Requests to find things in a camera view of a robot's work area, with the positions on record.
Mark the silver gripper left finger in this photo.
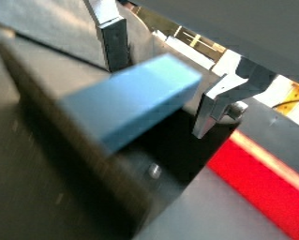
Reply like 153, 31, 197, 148
84, 0, 129, 72

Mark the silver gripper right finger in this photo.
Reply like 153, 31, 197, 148
192, 57, 276, 139

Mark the black curved fixture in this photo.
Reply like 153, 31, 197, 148
0, 39, 236, 235

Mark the red shape sorter block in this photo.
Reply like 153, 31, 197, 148
208, 130, 299, 240

